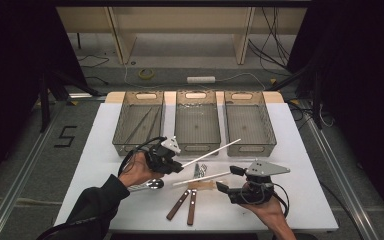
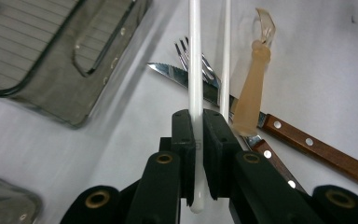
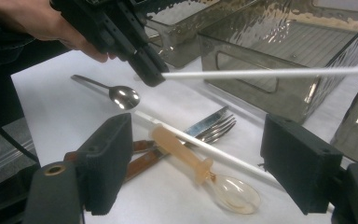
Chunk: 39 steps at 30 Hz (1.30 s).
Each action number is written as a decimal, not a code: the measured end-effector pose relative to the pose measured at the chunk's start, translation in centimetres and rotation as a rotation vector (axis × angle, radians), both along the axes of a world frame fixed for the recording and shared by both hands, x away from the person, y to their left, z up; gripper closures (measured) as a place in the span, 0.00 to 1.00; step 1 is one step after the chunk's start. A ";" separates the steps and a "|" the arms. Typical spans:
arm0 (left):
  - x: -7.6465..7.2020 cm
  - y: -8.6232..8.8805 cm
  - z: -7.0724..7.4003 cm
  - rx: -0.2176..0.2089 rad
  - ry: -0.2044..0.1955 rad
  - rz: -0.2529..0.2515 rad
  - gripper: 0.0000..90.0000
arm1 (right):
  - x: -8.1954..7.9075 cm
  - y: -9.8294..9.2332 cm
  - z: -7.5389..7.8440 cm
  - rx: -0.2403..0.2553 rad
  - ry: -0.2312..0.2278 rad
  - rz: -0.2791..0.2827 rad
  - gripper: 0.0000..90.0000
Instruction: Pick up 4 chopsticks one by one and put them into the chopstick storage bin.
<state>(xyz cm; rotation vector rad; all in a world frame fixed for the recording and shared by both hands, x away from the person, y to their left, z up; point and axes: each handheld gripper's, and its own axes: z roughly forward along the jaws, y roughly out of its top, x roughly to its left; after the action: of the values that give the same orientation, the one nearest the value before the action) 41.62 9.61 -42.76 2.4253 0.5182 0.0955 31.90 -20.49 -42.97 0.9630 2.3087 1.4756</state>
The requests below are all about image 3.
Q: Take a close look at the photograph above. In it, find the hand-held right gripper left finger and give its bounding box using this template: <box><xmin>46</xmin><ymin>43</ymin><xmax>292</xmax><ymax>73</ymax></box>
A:
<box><xmin>74</xmin><ymin>112</ymin><xmax>134</xmax><ymax>217</ymax></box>

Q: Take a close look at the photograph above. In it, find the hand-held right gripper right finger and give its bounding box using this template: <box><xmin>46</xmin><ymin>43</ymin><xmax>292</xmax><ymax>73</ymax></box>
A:
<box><xmin>259</xmin><ymin>113</ymin><xmax>345</xmax><ymax>217</ymax></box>

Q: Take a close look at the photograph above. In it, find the smoked clear plastic bin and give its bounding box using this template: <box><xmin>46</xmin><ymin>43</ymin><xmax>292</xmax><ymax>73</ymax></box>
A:
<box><xmin>198</xmin><ymin>0</ymin><xmax>358</xmax><ymax>125</ymax></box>
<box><xmin>143</xmin><ymin>0</ymin><xmax>257</xmax><ymax>69</ymax></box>
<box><xmin>329</xmin><ymin>73</ymin><xmax>358</xmax><ymax>167</ymax></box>

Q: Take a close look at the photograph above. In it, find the metal spoon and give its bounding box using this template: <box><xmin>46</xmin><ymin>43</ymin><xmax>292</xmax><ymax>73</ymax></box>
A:
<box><xmin>70</xmin><ymin>74</ymin><xmax>142</xmax><ymax>111</ymax></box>

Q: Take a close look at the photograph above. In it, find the white chopstick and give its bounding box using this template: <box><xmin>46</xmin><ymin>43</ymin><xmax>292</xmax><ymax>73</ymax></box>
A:
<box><xmin>161</xmin><ymin>65</ymin><xmax>358</xmax><ymax>80</ymax></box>
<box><xmin>132</xmin><ymin>110</ymin><xmax>337</xmax><ymax>214</ymax></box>

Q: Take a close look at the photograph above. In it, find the clear spoon with amber handle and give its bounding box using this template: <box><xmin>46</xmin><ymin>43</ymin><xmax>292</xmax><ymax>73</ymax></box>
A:
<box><xmin>148</xmin><ymin>123</ymin><xmax>262</xmax><ymax>216</ymax></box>

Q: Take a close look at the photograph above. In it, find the wooden-handled knife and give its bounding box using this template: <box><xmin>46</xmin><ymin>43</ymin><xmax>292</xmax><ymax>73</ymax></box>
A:
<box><xmin>124</xmin><ymin>105</ymin><xmax>231</xmax><ymax>183</ymax></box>

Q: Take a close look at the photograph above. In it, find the wooden-handled fork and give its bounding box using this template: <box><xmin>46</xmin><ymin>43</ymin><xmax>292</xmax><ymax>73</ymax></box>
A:
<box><xmin>63</xmin><ymin>114</ymin><xmax>238</xmax><ymax>162</ymax></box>

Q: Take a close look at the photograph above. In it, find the white table cover sheet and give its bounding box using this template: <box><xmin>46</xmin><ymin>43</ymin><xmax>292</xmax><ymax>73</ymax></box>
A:
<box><xmin>10</xmin><ymin>43</ymin><xmax>358</xmax><ymax>224</ymax></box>

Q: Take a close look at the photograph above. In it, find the right hand-held gripper cable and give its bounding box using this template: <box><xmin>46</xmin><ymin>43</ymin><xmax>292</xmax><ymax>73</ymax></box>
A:
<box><xmin>0</xmin><ymin>105</ymin><xmax>41</xmax><ymax>166</ymax></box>

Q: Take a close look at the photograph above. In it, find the metal floor rail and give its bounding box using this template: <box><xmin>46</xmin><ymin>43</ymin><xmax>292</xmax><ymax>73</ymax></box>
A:
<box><xmin>0</xmin><ymin>138</ymin><xmax>40</xmax><ymax>188</ymax></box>

